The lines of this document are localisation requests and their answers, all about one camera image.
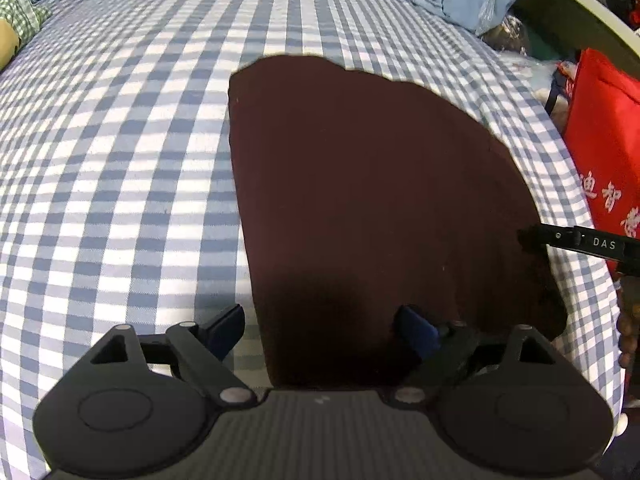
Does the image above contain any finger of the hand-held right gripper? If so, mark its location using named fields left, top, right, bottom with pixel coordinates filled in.
left=517, top=225, right=577, bottom=253

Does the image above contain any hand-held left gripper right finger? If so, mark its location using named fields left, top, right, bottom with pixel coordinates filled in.
left=392, top=305, right=557, bottom=406

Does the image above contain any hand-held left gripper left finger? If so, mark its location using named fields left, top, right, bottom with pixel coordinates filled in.
left=89, top=305, right=257, bottom=407

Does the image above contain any dark maroon printed sweatshirt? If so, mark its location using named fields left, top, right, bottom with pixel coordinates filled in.
left=227, top=55, right=568, bottom=392

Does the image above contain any person's right hand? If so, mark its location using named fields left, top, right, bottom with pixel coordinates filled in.
left=616, top=280, right=640, bottom=370

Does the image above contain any red fabric bag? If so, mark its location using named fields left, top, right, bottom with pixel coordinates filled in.
left=562, top=49, right=640, bottom=281

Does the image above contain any blue white checked bed sheet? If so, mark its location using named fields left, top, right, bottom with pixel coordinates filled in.
left=0, top=0, right=626, bottom=480

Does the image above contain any clear plastic bag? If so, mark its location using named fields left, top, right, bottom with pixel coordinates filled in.
left=480, top=15, right=531, bottom=57

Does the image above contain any cream avocado print pillow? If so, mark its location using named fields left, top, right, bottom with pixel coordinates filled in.
left=0, top=17, right=23, bottom=72

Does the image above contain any green checked pillow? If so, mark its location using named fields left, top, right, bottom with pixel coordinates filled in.
left=0, top=0, right=53, bottom=52

